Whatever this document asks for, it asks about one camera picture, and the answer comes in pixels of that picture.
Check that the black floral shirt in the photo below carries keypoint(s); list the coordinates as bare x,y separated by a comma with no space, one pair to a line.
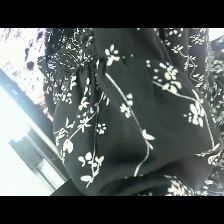
140,113

